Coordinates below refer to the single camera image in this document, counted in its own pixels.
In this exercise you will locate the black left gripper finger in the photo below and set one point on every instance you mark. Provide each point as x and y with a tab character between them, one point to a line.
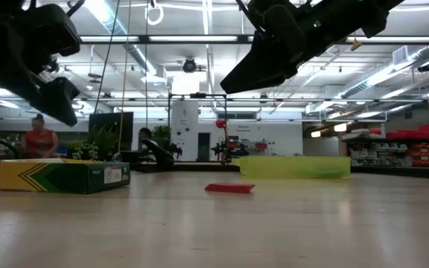
56	100

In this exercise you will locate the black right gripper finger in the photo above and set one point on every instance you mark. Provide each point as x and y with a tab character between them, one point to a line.
255	74

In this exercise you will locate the yellow green crayon box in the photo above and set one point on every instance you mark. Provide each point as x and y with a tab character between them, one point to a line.
69	178

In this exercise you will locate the small red box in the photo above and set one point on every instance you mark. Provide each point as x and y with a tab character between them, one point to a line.
229	188

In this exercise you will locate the black background robot arm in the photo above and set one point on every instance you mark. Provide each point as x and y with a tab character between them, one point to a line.
160	154

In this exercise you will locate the yellow hanging hook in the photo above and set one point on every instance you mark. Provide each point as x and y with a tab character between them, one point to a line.
356	44

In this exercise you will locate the standing person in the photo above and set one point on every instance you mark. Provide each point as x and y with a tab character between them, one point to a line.
39	143

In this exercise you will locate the dark leafy potted plant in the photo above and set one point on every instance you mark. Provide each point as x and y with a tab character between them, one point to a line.
104	139

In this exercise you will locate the black monitor screen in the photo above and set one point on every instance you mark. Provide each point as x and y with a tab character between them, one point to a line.
125	123

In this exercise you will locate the long white light strip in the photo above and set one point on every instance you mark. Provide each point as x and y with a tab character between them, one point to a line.
192	38
391	38

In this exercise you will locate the red robot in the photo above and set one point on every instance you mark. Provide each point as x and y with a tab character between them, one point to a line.
229	143

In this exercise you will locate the short white light strip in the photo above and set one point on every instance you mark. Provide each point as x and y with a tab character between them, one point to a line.
110	38

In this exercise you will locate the white column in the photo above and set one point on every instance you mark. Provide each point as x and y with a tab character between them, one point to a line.
184	123

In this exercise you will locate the dark grey door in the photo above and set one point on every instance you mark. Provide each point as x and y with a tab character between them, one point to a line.
203	147

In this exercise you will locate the seated person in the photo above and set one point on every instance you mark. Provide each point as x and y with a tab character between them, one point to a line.
145	134

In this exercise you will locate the lime green plastic bin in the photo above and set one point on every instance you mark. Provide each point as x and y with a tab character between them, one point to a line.
292	167

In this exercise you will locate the black low platform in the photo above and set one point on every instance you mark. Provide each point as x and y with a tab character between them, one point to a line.
199	166

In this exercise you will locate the small bushy green plant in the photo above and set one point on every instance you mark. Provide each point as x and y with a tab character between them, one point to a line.
161	132

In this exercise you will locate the black ceiling fixture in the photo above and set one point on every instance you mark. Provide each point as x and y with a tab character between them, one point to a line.
426	67

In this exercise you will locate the shelf with red bins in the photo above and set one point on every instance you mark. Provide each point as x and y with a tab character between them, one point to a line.
423	152

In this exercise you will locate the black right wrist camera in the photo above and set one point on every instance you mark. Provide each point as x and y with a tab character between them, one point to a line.
279	22

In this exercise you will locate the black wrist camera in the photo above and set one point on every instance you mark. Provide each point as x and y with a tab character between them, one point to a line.
50	30
279	22

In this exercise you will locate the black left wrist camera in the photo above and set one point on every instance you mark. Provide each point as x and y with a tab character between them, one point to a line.
50	30

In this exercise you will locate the thin black metal frame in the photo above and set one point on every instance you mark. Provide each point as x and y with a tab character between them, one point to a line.
197	95

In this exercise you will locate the round black overhead camera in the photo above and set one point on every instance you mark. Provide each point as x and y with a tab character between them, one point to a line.
189	66

